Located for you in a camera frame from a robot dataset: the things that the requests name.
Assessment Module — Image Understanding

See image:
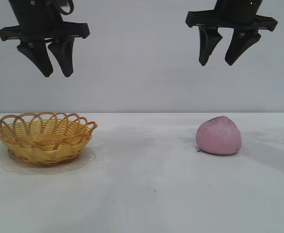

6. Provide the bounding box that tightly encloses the black cable loop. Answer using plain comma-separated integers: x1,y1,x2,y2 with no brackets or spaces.
52,0,75,15

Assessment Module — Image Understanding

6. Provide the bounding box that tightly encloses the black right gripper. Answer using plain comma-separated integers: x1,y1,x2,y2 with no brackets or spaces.
185,0,279,67

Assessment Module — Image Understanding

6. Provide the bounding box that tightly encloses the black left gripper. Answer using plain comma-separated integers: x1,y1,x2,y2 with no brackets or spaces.
0,0,91,78

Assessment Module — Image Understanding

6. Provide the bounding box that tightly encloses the yellow woven wicker basket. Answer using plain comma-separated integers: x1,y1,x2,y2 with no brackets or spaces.
0,111,98,166

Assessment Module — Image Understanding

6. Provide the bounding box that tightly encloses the pink peach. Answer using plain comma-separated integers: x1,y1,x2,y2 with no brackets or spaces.
196,116,243,156

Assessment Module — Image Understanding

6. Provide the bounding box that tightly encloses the clear plastic round mat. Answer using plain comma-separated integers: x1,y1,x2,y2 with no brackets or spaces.
7,147,104,173

